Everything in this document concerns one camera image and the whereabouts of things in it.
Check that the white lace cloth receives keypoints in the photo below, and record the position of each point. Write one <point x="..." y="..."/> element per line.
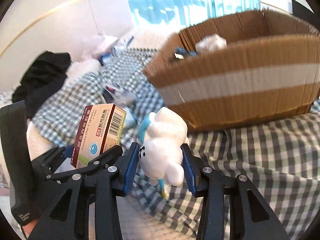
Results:
<point x="210" y="43"/>

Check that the black clothing pile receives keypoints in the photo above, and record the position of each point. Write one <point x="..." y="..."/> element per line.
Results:
<point x="45" y="76"/>

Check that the brown cardboard box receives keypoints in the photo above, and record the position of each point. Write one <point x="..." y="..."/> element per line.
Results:
<point x="268" y="71"/>

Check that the black wall television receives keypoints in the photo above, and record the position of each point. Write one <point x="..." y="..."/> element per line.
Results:
<point x="301" y="11"/>

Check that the floral wet wipes pack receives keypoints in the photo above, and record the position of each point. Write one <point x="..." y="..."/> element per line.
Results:
<point x="117" y="94"/>

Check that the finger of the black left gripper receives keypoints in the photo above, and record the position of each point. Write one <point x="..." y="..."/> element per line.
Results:
<point x="55" y="160"/>
<point x="108" y="158"/>

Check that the green white checkered bedsheet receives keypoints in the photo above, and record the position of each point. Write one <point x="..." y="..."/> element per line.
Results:
<point x="281" y="159"/>

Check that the medicine carton box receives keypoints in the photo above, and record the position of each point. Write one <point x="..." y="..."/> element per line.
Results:
<point x="100" y="129"/>

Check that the blue white tissue pack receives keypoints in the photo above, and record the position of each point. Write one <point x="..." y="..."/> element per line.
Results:
<point x="130" y="119"/>

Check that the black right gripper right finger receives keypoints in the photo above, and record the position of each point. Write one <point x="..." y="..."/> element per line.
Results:
<point x="250" y="215"/>

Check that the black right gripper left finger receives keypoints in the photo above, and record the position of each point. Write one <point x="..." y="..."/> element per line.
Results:
<point x="70" y="201"/>

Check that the blue white plush toy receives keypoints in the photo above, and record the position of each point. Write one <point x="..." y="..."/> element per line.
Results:
<point x="114" y="50"/>

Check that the white plush bunny toy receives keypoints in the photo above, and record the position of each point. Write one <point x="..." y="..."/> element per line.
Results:
<point x="161" y="135"/>

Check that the blue curtain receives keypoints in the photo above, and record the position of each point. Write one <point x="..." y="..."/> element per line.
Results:
<point x="190" y="0"/>

